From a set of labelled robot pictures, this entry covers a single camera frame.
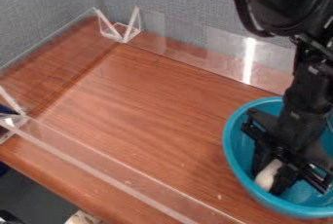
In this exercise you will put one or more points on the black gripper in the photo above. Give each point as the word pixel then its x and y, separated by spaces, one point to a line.
pixel 289 137

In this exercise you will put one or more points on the white red plush mushroom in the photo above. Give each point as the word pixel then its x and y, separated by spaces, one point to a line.
pixel 265 177

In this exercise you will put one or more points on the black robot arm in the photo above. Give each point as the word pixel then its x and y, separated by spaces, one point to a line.
pixel 305 22

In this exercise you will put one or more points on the blue plastic bowl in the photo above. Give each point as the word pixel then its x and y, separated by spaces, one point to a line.
pixel 301 201

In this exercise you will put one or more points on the clear acrylic back barrier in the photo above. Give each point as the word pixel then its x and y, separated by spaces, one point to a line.
pixel 243 58

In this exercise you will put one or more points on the clear acrylic barrier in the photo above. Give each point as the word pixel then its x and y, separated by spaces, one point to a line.
pixel 138 185
pixel 243 58
pixel 26 30

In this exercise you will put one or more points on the clear acrylic front barrier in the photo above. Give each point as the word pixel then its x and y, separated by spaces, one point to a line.
pixel 138 185

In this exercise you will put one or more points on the clear acrylic left barrier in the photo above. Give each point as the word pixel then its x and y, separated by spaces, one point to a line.
pixel 26 30

